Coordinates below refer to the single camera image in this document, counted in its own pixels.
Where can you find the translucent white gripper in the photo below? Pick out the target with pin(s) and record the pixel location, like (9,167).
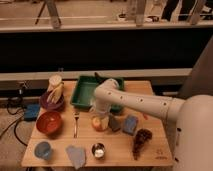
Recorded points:
(104,120)

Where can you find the red yellow apple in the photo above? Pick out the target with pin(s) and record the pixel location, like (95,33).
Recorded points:
(96,124)

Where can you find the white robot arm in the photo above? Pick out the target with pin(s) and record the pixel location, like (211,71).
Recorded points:
(193,118)

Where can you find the red bowl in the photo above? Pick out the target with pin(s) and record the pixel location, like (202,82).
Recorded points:
(49,122)

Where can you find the purple bowl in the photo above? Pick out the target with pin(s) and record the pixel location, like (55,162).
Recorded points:
(49,105)

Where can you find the grey sponge block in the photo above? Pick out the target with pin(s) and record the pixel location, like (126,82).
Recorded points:
(114,124)

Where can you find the blue sponge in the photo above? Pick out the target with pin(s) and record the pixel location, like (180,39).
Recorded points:
(130,124)

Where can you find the silver fork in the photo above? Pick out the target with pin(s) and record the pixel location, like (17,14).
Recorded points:
(76,116)

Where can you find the green plastic tray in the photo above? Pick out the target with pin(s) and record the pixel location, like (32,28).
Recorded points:
(82,96)

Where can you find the small steel cup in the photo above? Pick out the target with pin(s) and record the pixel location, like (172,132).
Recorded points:
(98,150)

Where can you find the black ladle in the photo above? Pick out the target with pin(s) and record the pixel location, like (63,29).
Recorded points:
(97,76)

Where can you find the dark purple grape bunch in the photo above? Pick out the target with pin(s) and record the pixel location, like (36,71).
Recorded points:
(142,136)

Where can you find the blue grey cloth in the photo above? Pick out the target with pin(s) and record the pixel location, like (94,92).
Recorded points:
(77,156)

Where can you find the yellow banana bunch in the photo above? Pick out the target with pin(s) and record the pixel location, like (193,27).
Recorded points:
(55,93)

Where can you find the cream cylindrical container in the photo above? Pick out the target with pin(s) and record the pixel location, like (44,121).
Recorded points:
(55,83)

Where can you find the blue plastic cup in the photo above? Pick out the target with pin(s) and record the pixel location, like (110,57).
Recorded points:
(43,150)

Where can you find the blue box on floor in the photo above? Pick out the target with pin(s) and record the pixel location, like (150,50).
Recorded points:
(31,112)

